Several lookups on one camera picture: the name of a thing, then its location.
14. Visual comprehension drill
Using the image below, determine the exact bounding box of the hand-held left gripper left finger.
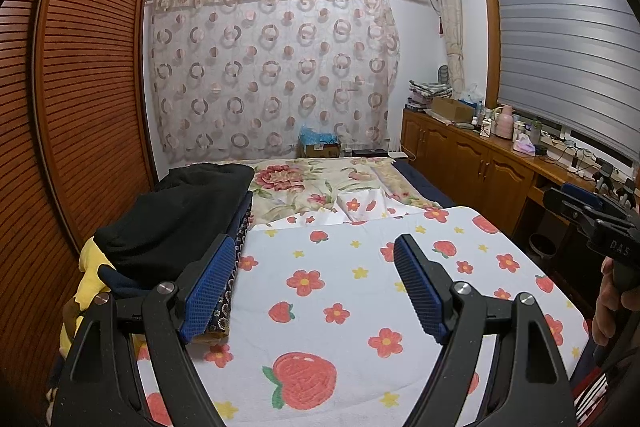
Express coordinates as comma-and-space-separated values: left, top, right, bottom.
52, 232, 238, 427

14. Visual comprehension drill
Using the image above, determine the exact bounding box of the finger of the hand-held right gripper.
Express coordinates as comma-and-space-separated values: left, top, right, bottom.
560, 182, 632, 221
542, 188, 601, 234

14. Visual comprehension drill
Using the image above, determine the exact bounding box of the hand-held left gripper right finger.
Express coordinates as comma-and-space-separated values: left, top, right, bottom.
393, 234, 578, 427

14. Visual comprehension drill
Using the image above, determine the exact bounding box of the black printed t-shirt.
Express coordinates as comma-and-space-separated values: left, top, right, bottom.
94, 164, 256, 284

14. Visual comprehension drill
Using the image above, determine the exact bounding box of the person's right hand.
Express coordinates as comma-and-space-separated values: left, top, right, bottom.
591, 254, 640, 348

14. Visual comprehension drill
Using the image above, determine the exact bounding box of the trash bin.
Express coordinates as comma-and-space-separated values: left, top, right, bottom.
529, 233, 559, 266

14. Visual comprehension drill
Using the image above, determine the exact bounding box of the strawberry flower print blanket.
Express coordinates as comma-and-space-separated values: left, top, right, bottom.
132, 187, 592, 427

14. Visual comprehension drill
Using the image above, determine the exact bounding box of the navy blue garment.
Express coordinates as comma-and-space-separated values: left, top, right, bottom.
97, 192, 253, 304

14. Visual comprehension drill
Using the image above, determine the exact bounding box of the pink thermos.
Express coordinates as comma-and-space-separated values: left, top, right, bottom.
495, 104, 515, 140

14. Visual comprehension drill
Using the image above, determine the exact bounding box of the navy blue bed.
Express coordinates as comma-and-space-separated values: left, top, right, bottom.
395, 162, 457, 210

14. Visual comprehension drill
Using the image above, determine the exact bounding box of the wooden side cabinet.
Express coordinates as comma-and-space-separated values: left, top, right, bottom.
401, 107, 640, 244

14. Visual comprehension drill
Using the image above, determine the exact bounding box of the yellow garment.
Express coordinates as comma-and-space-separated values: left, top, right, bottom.
46, 237, 113, 418

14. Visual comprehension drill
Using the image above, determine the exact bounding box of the floral bedspread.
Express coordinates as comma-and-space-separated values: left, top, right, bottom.
187, 157, 444, 229

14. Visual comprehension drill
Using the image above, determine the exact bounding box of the blue tissue pack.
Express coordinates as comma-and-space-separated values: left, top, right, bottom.
460, 84, 485, 106

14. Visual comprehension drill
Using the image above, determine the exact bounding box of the open cardboard box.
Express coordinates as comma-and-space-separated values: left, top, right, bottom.
431, 97, 476, 123

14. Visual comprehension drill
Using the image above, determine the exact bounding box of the grey window blind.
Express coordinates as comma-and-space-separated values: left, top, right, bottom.
487, 0, 640, 158

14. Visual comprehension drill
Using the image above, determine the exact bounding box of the person's striped clothing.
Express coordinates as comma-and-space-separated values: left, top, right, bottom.
572, 367, 614, 423

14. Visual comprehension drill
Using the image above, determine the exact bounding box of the printed cardboard box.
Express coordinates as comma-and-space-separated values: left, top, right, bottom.
300, 139, 342, 159

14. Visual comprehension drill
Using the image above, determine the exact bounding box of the stack of folded cloths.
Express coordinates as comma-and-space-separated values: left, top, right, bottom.
407, 79, 454, 110

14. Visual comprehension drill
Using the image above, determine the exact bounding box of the blue plastic bag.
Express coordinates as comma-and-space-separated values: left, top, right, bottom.
299, 127, 341, 146

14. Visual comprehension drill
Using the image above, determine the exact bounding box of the beige tied curtain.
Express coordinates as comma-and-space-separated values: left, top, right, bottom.
430, 0, 469, 100

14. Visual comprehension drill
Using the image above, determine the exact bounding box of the circle-patterned sheer curtain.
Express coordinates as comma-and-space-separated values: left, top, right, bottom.
145, 0, 402, 164

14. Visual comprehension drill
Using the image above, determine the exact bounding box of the wooden slatted wardrobe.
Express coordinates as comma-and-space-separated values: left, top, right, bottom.
0, 0, 162, 408

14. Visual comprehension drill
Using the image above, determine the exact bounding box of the wooden window frame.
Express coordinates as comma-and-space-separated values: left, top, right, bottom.
479, 0, 502, 108

